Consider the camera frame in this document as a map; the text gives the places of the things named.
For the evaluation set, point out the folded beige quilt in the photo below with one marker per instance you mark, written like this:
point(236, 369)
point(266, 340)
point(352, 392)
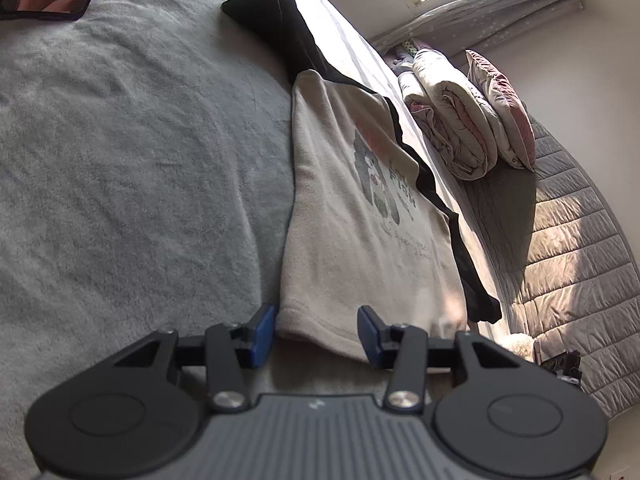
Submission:
point(450, 120)

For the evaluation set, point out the pink and beige pillow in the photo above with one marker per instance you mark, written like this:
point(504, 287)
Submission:
point(505, 110)

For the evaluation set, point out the white fluffy item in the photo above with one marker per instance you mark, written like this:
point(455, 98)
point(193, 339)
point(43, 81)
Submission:
point(517, 346)

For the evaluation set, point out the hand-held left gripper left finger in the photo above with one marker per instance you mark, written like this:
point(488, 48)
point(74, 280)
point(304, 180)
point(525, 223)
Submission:
point(262, 334)

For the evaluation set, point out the small black object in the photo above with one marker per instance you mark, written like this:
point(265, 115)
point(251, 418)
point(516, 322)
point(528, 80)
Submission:
point(562, 366)

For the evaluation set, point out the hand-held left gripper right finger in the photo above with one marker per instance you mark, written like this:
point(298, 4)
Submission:
point(368, 336)

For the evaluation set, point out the black pants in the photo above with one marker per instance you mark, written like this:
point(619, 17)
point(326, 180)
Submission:
point(295, 35)

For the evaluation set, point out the beige printed sweatshirt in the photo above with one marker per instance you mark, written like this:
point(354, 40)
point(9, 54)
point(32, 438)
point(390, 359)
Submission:
point(340, 240)

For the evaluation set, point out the small patterned cushion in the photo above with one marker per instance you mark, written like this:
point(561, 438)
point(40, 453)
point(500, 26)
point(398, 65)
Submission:
point(402, 55)

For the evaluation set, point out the grey star-patterned curtain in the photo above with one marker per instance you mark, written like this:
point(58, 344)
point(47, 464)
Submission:
point(475, 20)

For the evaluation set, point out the grey quilted mattress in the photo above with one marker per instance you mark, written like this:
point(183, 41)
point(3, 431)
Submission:
point(575, 260)

